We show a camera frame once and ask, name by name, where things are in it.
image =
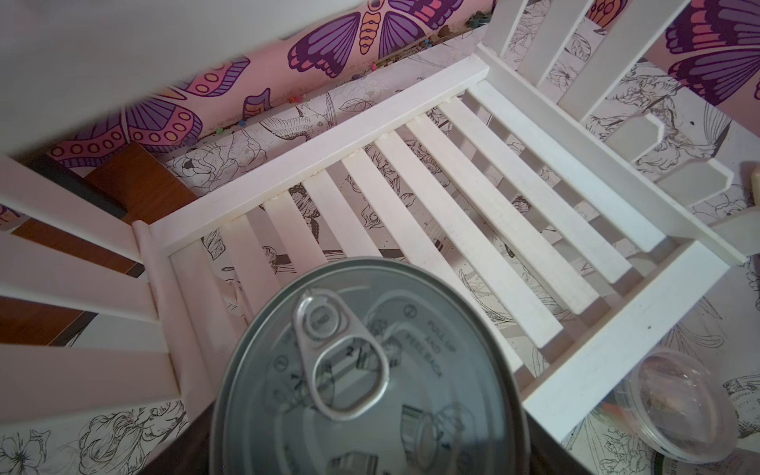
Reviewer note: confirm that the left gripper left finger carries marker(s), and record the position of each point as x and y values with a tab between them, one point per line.
189	453

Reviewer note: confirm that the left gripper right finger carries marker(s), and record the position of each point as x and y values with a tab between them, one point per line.
547	456

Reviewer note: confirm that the silver tin can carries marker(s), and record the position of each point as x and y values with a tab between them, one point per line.
369	366

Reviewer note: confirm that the white slatted two-tier shelf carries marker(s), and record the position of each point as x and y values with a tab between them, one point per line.
595	262

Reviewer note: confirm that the seed jar with red seeds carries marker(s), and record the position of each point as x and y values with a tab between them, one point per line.
676	406

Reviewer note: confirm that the green watermelon can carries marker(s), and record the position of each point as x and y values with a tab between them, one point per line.
740	462

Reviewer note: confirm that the brown wooden stepped stand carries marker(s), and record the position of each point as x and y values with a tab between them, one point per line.
132	186

